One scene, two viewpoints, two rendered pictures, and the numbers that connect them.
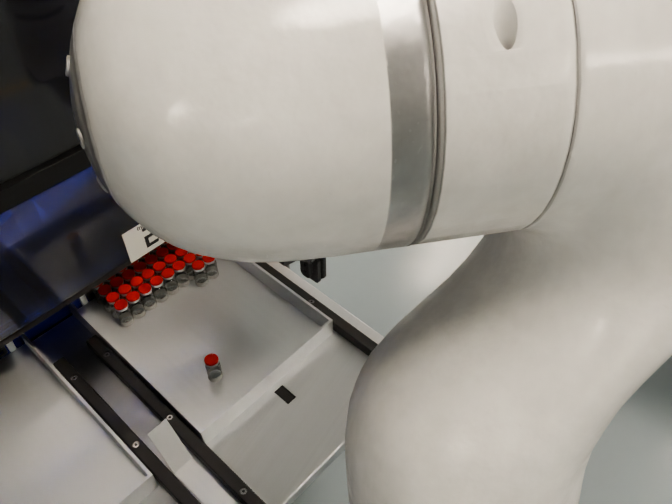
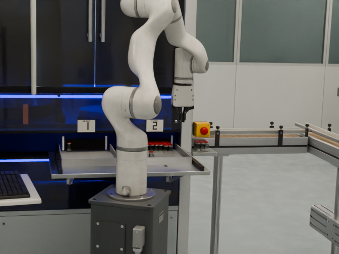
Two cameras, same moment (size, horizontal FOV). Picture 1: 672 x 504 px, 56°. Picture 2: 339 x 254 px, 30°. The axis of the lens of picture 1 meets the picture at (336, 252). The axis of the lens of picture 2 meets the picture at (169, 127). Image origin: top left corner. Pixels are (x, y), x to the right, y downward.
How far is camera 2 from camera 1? 2.40 m
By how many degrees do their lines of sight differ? 47
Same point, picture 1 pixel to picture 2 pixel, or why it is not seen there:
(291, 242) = (128, 8)
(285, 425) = (160, 168)
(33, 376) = (106, 152)
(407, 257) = not seen: outside the picture
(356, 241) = (132, 9)
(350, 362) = (189, 167)
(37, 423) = (101, 155)
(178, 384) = not seen: hidden behind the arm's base
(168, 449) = not seen: hidden behind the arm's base
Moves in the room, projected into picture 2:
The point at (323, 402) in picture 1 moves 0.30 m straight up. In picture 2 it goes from (174, 168) to (176, 102)
